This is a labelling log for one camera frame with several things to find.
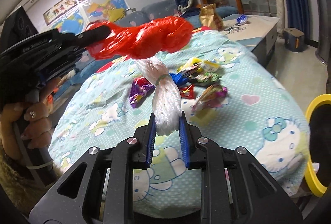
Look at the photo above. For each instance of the coffee table with drawer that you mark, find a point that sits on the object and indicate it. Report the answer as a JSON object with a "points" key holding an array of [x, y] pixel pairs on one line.
{"points": [[258, 34]]}

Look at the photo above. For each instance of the purple gold snack wrapper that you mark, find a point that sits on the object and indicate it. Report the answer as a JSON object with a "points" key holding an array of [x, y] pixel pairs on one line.
{"points": [[212, 97]]}

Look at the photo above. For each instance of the calligraphy scroll left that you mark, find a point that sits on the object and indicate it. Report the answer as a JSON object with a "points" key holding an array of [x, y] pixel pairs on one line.
{"points": [[56, 11]]}

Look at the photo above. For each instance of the china map poster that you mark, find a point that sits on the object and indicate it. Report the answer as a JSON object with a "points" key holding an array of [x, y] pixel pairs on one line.
{"points": [[109, 10]]}

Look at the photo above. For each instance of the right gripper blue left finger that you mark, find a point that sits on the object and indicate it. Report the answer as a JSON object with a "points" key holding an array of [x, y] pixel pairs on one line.
{"points": [[151, 132]]}

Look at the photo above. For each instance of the world map poster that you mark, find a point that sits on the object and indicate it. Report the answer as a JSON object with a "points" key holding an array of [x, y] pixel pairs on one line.
{"points": [[72, 22]]}

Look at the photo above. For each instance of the dark blue storage stool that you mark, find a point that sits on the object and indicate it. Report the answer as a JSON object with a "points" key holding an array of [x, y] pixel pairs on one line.
{"points": [[294, 40]]}

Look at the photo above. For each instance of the person's left hand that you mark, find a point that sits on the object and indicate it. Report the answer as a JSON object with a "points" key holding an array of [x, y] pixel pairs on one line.
{"points": [[39, 129]]}

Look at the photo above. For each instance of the blue grey sofa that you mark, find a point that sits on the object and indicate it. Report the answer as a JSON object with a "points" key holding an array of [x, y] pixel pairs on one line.
{"points": [[87, 65]]}

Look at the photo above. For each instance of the yellow rimmed black trash bin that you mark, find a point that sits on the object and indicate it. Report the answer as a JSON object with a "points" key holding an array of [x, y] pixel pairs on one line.
{"points": [[317, 174]]}

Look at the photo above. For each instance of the blue plastic bag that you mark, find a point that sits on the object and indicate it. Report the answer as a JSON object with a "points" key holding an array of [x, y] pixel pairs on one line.
{"points": [[179, 79]]}

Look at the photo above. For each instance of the grey tower air conditioner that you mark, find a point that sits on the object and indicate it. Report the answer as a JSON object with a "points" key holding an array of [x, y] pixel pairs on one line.
{"points": [[323, 43]]}

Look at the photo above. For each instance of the brown paper bag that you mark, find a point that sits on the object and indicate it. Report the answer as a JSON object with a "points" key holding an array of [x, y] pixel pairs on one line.
{"points": [[209, 17]]}

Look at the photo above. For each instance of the hello kitty patterned blanket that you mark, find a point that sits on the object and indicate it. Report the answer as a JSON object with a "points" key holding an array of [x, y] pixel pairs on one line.
{"points": [[258, 114]]}

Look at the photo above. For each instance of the blue white candy wrapper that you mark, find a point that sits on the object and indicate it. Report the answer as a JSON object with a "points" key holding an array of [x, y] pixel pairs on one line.
{"points": [[241, 19]]}

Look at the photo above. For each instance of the green snack wrapper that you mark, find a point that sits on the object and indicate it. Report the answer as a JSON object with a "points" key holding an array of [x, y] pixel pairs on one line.
{"points": [[204, 79]]}

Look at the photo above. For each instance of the red plastic bag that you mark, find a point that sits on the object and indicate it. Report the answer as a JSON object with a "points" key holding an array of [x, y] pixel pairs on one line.
{"points": [[168, 34]]}

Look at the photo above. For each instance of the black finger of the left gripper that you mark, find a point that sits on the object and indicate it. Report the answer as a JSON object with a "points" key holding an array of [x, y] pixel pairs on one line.
{"points": [[92, 36]]}

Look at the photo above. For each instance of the red snickers candy wrapper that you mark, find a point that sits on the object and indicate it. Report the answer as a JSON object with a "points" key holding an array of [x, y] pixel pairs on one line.
{"points": [[187, 92]]}

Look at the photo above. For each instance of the yellow white snack wrapper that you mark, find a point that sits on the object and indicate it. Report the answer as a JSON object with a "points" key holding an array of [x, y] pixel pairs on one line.
{"points": [[198, 65]]}

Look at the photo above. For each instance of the purple foil snack wrapper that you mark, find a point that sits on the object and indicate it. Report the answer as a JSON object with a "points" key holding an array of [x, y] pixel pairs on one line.
{"points": [[141, 88]]}

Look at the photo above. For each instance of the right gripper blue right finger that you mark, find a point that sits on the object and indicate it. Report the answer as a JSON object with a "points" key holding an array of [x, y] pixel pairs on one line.
{"points": [[184, 140]]}

